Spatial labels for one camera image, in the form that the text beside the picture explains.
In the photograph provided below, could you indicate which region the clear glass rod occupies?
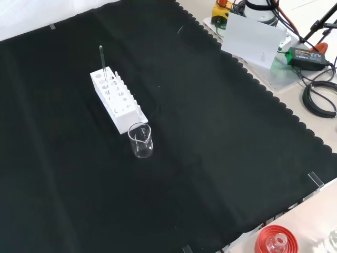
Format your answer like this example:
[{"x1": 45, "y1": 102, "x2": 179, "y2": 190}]
[{"x1": 98, "y1": 45, "x2": 108, "y2": 84}]

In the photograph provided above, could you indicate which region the white test tube rack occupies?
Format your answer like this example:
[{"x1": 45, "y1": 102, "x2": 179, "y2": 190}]
[{"x1": 90, "y1": 67, "x2": 149, "y2": 135}]

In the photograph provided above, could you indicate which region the black cloth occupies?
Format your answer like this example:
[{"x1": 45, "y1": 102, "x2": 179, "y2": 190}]
[{"x1": 0, "y1": 0, "x2": 337, "y2": 253}]

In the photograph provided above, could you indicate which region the small clear glass beaker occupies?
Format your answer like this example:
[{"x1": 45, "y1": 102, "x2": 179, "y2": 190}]
[{"x1": 127, "y1": 122, "x2": 154, "y2": 159}]

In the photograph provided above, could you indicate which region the pale board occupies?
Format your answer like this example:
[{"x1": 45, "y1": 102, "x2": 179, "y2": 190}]
[{"x1": 221, "y1": 12, "x2": 288, "y2": 70}]

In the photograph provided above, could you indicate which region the yellow stop button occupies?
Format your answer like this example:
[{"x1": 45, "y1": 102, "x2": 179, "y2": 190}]
[{"x1": 212, "y1": 0, "x2": 234, "y2": 24}]

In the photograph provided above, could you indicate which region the red ribbed funnel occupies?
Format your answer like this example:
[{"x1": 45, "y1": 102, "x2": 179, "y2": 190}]
[{"x1": 254, "y1": 224, "x2": 300, "y2": 253}]

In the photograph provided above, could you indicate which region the black power adapter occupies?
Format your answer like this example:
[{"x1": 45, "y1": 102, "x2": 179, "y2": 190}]
[{"x1": 286, "y1": 46, "x2": 330, "y2": 71}]

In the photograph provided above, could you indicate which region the small clear glass bottle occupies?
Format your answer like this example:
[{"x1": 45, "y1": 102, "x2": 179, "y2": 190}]
[{"x1": 267, "y1": 233, "x2": 288, "y2": 253}]

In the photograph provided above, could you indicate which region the orange clamp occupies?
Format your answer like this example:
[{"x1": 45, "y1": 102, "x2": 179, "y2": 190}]
[{"x1": 310, "y1": 42, "x2": 329, "y2": 55}]

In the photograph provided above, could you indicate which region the black tripod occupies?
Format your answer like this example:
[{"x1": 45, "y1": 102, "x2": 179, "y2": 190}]
[{"x1": 299, "y1": 5, "x2": 337, "y2": 44}]

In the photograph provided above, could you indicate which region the clear glass ware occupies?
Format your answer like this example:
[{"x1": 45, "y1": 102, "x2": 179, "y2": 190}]
[{"x1": 323, "y1": 228, "x2": 337, "y2": 253}]

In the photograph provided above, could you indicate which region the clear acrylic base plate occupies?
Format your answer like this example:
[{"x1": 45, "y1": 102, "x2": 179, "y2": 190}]
[{"x1": 202, "y1": 15, "x2": 313, "y2": 92}]

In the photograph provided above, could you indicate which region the coiled black cable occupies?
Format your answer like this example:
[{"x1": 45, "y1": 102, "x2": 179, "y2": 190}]
[{"x1": 302, "y1": 81, "x2": 337, "y2": 118}]

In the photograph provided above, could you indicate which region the orange cable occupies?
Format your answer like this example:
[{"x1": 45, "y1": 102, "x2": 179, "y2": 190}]
[{"x1": 272, "y1": 0, "x2": 301, "y2": 37}]

